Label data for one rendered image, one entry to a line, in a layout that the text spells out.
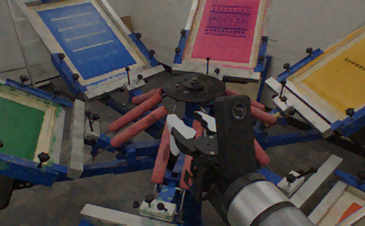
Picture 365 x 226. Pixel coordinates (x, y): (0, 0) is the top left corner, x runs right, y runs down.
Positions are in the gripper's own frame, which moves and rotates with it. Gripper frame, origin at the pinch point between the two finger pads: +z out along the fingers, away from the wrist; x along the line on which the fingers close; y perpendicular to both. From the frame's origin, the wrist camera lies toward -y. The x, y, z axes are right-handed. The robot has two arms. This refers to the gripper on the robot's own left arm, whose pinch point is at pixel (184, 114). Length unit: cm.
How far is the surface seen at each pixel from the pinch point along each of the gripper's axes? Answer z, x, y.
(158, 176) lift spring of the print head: 49, 20, 58
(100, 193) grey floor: 161, 20, 166
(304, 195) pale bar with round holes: 18, 70, 55
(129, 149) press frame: 75, 15, 61
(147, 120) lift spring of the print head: 72, 22, 44
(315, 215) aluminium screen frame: 11, 71, 60
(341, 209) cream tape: 11, 86, 61
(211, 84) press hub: 72, 53, 29
